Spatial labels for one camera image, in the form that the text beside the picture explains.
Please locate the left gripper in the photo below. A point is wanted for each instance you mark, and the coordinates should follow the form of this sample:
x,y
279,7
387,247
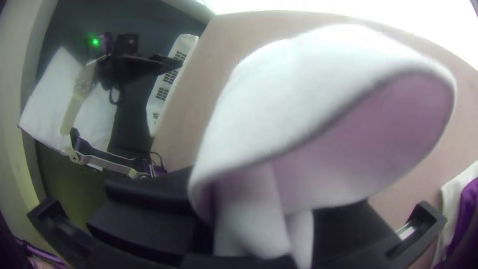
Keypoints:
x,y
136,64

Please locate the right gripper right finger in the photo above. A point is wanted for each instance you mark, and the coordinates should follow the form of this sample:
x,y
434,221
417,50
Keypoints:
x,y
347,235

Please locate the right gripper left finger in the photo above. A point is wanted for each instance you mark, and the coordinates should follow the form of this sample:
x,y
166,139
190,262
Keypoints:
x,y
149,224

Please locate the white t-shirt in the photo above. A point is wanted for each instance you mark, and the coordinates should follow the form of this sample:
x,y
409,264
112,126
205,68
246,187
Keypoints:
x,y
298,112

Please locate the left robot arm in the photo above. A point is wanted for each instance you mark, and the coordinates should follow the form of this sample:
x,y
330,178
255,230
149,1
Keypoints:
x,y
76,97

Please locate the white laundry basket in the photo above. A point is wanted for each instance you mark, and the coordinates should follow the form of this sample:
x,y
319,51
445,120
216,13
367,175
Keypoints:
x,y
171,74

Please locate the pile of folded clothes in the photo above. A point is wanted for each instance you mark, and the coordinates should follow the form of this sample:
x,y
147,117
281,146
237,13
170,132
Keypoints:
x,y
463,216

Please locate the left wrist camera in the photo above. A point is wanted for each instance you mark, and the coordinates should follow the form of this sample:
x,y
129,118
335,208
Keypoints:
x,y
127,44

